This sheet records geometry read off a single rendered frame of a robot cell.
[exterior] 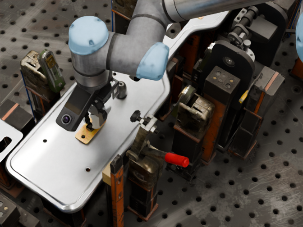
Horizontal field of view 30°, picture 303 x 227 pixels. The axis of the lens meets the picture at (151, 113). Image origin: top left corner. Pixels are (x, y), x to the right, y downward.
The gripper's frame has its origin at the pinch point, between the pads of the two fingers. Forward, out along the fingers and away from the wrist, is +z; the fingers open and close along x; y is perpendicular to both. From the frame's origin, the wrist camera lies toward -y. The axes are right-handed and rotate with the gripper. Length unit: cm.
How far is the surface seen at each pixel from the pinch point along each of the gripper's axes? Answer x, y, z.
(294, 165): -46, 37, 32
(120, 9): 18.5, 38.0, 7.0
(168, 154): -22.0, -0.1, -10.4
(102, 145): -4.8, -1.9, 2.3
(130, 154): -13.8, -2.8, -5.1
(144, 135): -16.7, -2.0, -16.3
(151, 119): -16.3, 0.7, -19.1
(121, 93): -1.1, 11.4, -0.4
